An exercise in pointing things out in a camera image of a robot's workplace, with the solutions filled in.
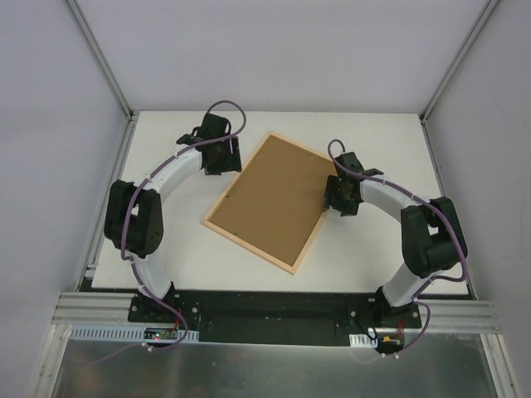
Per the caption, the brown cardboard backing board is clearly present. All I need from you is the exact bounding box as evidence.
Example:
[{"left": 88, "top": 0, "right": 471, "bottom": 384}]
[{"left": 206, "top": 134, "right": 338, "bottom": 266}]

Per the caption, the left cable duct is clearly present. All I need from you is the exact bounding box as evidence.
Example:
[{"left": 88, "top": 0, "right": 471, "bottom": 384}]
[{"left": 71, "top": 325, "right": 199, "bottom": 344}]

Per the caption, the aluminium front rail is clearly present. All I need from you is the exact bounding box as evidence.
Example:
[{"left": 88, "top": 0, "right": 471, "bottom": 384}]
[{"left": 52, "top": 290, "right": 501, "bottom": 334}]

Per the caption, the left aluminium corner post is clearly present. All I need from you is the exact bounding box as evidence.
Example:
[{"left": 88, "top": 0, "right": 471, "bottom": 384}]
[{"left": 62, "top": 0, "right": 134, "bottom": 121}]

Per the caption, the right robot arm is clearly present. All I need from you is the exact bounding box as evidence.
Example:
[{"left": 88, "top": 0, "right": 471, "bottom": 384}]
[{"left": 323, "top": 152, "right": 468, "bottom": 328}]

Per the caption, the light wooden picture frame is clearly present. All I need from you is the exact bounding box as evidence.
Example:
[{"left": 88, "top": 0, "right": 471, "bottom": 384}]
[{"left": 201, "top": 131, "right": 341, "bottom": 275}]

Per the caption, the right cable duct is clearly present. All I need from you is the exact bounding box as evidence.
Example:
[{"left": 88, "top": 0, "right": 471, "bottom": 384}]
[{"left": 348, "top": 334, "right": 378, "bottom": 349}]

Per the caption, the aluminium corner post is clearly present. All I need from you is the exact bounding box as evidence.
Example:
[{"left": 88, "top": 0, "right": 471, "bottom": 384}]
[
  {"left": 62, "top": 0, "right": 134, "bottom": 121},
  {"left": 419, "top": 0, "right": 502, "bottom": 124}
]

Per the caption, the cable duct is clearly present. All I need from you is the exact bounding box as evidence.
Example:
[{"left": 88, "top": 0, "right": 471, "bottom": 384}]
[
  {"left": 71, "top": 325, "right": 199, "bottom": 344},
  {"left": 348, "top": 334, "right": 378, "bottom": 349}
]

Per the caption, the right aluminium corner post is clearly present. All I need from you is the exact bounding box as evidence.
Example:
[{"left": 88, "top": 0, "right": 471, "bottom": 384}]
[{"left": 419, "top": 0, "right": 502, "bottom": 124}]

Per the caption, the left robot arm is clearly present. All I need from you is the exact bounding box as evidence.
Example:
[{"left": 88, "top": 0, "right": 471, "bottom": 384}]
[{"left": 104, "top": 112, "right": 241, "bottom": 323}]

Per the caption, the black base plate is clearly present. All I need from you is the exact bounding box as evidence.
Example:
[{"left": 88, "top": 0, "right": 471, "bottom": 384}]
[{"left": 128, "top": 290, "right": 421, "bottom": 347}]

